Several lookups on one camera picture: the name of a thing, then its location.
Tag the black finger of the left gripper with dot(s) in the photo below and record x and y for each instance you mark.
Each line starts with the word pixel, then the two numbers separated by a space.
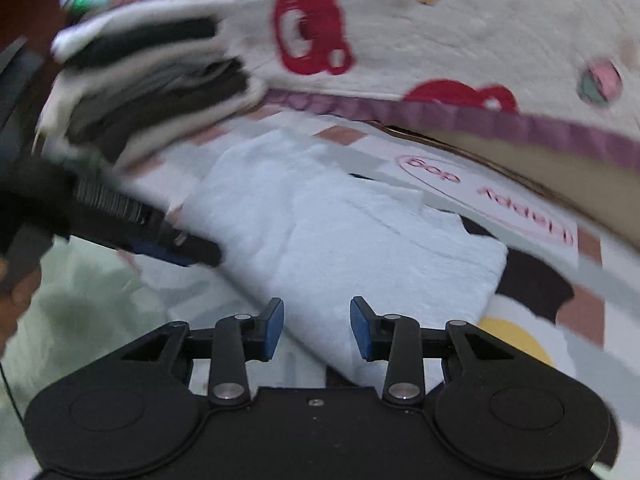
pixel 103 215

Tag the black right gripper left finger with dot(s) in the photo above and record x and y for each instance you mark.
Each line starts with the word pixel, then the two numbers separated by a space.
pixel 236 340

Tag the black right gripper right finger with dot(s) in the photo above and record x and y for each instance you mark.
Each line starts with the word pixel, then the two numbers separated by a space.
pixel 396 340

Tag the white printed t-shirt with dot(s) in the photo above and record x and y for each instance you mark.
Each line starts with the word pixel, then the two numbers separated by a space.
pixel 294 226

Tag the stack of folded clothes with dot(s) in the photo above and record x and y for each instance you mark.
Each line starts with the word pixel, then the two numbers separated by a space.
pixel 139 77

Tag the person's hand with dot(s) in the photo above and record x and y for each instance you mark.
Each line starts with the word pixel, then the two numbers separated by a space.
pixel 14 304

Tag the checkered bed sheet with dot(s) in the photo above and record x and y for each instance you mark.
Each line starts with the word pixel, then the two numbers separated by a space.
pixel 573 304

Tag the beige mattress side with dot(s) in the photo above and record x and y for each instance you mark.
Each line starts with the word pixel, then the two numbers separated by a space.
pixel 605 194

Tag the white bear print quilt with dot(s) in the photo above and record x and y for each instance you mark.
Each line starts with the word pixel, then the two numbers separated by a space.
pixel 559 73

